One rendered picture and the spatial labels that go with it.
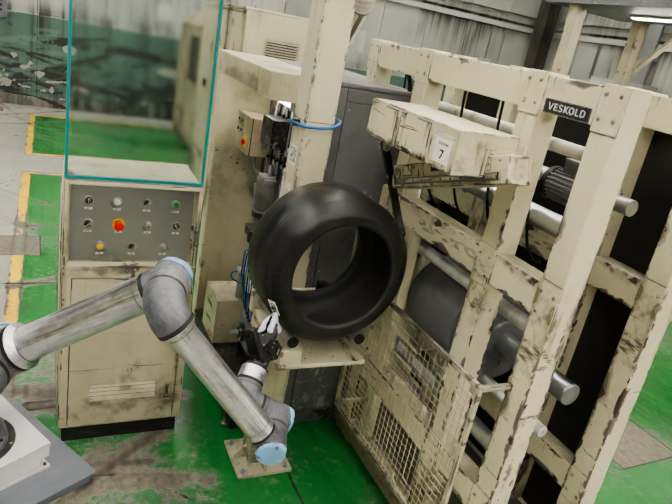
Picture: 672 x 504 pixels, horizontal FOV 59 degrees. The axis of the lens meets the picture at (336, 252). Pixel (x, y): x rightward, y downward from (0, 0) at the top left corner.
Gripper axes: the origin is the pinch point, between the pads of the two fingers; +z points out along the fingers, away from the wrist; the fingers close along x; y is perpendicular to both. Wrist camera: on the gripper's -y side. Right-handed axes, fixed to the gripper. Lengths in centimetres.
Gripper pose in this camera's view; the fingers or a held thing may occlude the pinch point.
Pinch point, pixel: (273, 314)
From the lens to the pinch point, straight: 211.6
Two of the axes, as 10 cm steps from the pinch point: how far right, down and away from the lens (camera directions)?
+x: 8.8, -0.2, -4.7
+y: 3.8, 6.3, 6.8
